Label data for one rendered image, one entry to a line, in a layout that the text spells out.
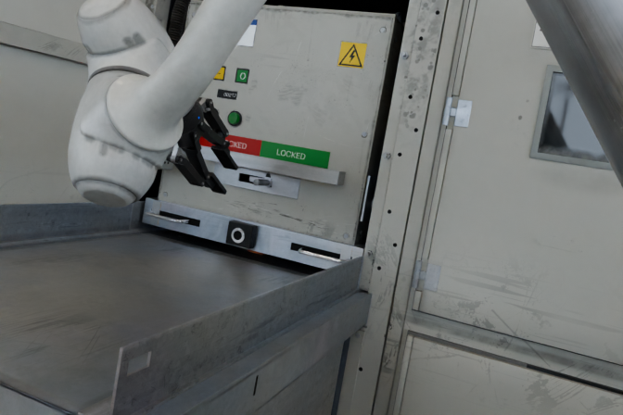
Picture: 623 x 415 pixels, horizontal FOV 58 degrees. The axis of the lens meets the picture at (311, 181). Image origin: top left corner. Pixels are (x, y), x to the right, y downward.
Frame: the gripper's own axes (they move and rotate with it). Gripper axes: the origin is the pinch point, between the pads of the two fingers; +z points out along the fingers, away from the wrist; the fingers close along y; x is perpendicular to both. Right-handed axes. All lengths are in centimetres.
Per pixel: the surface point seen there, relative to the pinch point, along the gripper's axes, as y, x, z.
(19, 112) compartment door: 1.0, -42.6, -10.0
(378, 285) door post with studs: 8.0, 31.3, 18.8
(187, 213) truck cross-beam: 2.8, -15.5, 19.1
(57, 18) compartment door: -19.0, -41.3, -16.2
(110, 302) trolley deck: 31.5, 5.1, -17.5
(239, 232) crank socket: 4.8, -0.2, 17.2
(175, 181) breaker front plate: -3.4, -20.9, 16.9
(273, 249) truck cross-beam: 5.5, 7.1, 20.8
